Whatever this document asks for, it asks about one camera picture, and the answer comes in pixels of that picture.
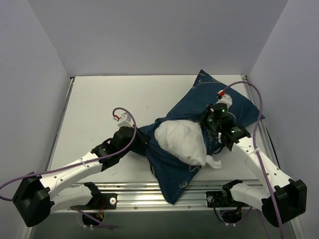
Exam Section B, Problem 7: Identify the aluminium right side rail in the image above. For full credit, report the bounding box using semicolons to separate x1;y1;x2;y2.
244;84;280;169

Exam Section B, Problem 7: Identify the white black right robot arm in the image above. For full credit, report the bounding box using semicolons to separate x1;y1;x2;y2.
200;103;307;227

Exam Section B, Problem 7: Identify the aluminium front rail frame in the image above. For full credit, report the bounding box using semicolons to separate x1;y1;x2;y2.
24;181;307;239

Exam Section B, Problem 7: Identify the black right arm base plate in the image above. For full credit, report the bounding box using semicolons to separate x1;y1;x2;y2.
205;191;249;208

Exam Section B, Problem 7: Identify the aluminium left side rail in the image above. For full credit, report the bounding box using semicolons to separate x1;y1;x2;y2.
46;77;75;171

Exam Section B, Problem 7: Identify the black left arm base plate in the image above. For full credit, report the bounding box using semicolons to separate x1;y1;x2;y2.
75;193;118;210

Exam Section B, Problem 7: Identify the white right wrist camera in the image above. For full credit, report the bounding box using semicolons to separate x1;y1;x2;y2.
216;90;232;109

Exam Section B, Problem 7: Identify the aluminium rail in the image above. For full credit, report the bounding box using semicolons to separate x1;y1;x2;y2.
46;77;75;171
244;84;280;169

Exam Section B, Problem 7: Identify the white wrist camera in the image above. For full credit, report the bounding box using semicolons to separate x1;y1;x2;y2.
113;113;134;128
216;90;232;109

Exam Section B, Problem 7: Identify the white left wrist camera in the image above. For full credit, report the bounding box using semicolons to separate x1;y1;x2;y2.
113;113;134;128

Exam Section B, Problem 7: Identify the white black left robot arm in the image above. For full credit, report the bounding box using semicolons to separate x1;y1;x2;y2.
12;126;151;227

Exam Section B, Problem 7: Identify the blue pillowcase with gold script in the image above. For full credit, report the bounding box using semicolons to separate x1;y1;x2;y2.
138;70;260;205

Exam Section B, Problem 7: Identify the white pillow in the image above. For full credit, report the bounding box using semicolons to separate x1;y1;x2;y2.
155;120;221;169

